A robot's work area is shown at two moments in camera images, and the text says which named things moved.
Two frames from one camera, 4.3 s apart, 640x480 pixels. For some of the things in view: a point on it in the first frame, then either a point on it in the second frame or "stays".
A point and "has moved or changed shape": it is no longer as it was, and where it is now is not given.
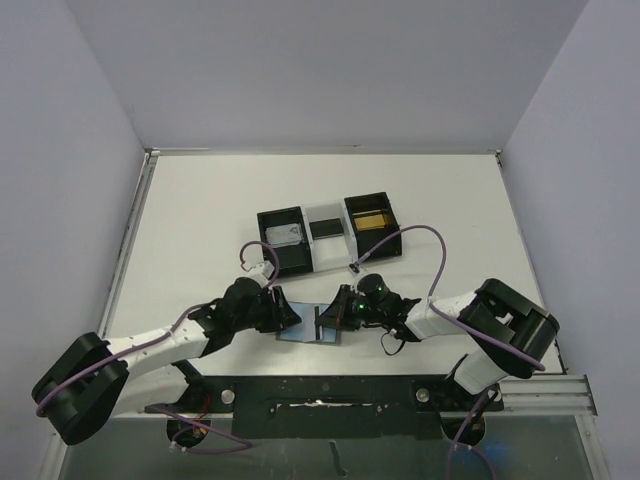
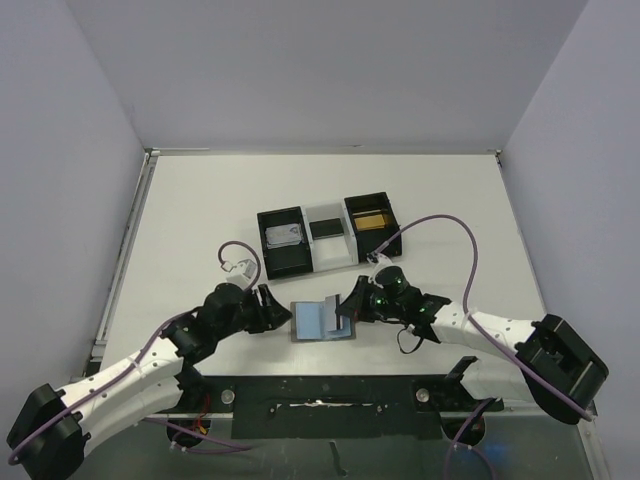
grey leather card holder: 305,331 has moved or changed shape
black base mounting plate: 330,406 stays
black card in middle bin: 326,228 stays
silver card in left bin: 284,235 stays
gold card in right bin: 370,222 stays
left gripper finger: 287,316 -> 277,315
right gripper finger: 355,324 -> 375,315
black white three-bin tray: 331,234 stays
